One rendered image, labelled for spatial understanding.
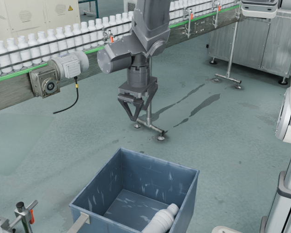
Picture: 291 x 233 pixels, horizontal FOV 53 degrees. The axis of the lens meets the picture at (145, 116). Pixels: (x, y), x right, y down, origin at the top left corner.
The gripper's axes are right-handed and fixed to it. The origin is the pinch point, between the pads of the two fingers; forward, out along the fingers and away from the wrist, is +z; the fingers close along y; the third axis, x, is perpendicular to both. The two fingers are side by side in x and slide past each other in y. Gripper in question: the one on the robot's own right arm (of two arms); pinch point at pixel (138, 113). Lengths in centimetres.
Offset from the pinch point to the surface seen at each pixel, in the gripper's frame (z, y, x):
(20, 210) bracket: 11.9, 32.8, -13.6
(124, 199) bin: 49, -9, -11
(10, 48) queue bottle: 11, -43, -99
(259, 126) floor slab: 123, -208, 27
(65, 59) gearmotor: 20, -61, -80
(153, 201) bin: 49, -13, -1
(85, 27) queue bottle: 9, -90, -85
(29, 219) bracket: 15.2, 32.0, -12.3
